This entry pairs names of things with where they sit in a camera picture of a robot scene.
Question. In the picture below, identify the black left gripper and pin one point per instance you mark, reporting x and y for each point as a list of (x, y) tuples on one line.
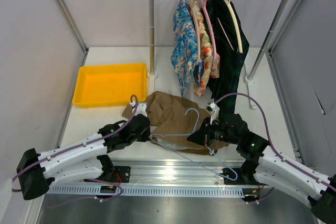
[(145, 137)]

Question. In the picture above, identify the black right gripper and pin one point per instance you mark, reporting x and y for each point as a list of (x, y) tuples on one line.
[(205, 132)]

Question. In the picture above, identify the blue wire hanger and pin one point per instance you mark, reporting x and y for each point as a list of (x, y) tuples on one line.
[(211, 151)]

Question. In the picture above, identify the tan brown skirt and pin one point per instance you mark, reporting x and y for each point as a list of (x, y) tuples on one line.
[(174, 119)]

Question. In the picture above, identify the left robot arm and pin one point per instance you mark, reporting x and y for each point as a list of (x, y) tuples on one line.
[(88, 159)]

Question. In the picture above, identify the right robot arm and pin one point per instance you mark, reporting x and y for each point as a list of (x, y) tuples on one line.
[(267, 166)]

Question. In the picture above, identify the cream wooden hanger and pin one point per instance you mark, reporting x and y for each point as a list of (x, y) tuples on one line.
[(235, 22)]

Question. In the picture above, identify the pink plastic hanger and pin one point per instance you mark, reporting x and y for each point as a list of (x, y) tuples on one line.
[(211, 33)]

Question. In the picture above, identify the yellow plastic tray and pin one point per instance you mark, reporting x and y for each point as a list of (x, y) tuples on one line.
[(110, 85)]

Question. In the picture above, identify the orange floral garment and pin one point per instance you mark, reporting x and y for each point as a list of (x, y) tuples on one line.
[(206, 69)]

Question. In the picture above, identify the blue floral garment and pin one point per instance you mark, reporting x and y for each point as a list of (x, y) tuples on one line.
[(185, 54)]

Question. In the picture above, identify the dark green plaid garment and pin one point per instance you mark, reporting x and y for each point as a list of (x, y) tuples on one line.
[(231, 60)]

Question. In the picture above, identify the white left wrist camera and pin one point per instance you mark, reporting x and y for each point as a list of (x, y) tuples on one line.
[(138, 108)]

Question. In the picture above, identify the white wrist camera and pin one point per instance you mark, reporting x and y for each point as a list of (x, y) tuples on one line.
[(213, 110), (138, 108)]

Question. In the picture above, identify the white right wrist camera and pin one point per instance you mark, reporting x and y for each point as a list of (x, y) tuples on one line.
[(213, 110)]

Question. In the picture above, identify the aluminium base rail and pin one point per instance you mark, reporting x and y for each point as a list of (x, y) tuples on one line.
[(170, 173)]

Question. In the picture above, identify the white slotted cable duct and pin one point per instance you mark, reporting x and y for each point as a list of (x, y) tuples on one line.
[(157, 191)]

